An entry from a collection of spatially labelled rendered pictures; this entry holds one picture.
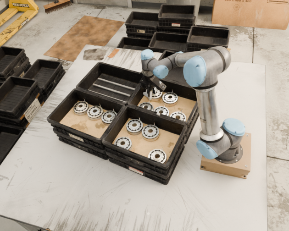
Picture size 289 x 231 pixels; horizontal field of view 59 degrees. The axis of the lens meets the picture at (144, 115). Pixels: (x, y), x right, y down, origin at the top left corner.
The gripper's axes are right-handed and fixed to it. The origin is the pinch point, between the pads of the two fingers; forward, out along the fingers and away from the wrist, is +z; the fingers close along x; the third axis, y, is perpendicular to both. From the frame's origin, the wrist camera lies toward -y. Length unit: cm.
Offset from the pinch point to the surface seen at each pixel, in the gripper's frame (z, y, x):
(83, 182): 15, 8, 67
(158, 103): 2.1, -5.2, 2.2
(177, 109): 2.1, -18.8, 0.3
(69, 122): 2, 37, 44
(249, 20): 77, -3, -253
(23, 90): 36, 131, 20
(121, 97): 2.3, 19.9, 8.7
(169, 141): 2.2, -26.2, 25.2
